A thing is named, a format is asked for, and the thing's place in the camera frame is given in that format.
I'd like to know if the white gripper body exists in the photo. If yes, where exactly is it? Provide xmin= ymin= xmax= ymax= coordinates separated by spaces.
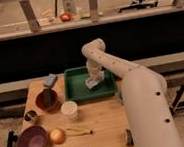
xmin=86 ymin=61 xmax=104 ymax=80

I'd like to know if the white towel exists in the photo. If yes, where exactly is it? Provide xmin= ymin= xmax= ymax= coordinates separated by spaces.
xmin=85 ymin=76 xmax=104 ymax=89

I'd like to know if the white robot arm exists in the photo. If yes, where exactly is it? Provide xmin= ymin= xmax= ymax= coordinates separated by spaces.
xmin=81 ymin=39 xmax=184 ymax=147

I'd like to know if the green plastic tray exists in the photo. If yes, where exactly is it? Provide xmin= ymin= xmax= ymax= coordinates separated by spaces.
xmin=64 ymin=66 xmax=117 ymax=102

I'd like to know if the blue sponge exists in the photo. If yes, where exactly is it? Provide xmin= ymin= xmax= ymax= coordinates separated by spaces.
xmin=43 ymin=73 xmax=58 ymax=88

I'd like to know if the white paper cup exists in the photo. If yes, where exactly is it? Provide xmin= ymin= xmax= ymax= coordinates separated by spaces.
xmin=61 ymin=101 xmax=78 ymax=121

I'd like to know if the red apple on shelf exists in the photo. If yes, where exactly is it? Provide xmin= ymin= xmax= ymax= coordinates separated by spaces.
xmin=59 ymin=13 xmax=73 ymax=22

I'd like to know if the brown bowl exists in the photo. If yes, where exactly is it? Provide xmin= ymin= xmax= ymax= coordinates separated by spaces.
xmin=35 ymin=88 xmax=59 ymax=112

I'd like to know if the yellow apple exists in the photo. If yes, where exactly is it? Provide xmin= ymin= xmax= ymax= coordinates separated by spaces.
xmin=49 ymin=128 xmax=65 ymax=145

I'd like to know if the small dark tin can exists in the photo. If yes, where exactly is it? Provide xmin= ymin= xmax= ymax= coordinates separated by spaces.
xmin=24 ymin=110 xmax=39 ymax=125

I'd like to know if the black binder clip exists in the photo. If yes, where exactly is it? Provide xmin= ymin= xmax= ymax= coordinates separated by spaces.
xmin=125 ymin=129 xmax=133 ymax=146

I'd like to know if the purple bowl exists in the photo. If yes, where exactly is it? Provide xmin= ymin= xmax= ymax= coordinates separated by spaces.
xmin=16 ymin=125 xmax=48 ymax=147

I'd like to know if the yellow handled utensil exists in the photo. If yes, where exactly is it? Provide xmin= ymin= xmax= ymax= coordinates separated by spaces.
xmin=65 ymin=127 xmax=93 ymax=137

